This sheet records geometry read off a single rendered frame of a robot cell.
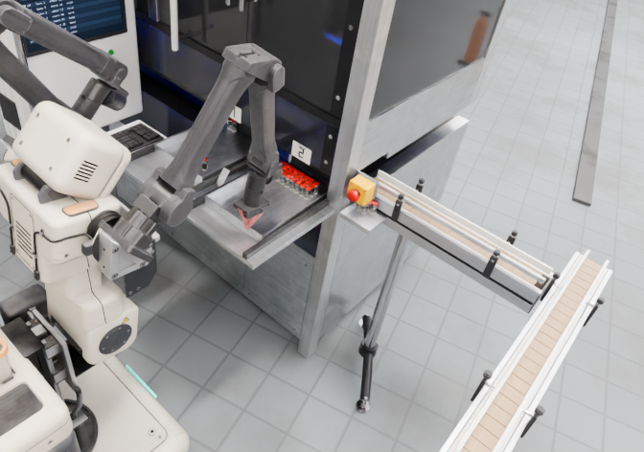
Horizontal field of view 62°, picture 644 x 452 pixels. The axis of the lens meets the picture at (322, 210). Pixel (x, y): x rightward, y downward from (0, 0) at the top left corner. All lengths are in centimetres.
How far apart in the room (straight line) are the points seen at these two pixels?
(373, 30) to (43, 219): 95
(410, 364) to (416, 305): 37
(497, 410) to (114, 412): 126
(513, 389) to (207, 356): 142
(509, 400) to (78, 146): 116
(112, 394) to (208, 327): 65
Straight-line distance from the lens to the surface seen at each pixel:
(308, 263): 212
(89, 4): 215
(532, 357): 158
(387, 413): 245
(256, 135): 145
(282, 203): 185
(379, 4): 153
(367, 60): 158
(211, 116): 121
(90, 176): 128
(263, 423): 234
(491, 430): 141
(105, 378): 214
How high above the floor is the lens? 205
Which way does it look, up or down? 39 degrees down
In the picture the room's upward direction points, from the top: 11 degrees clockwise
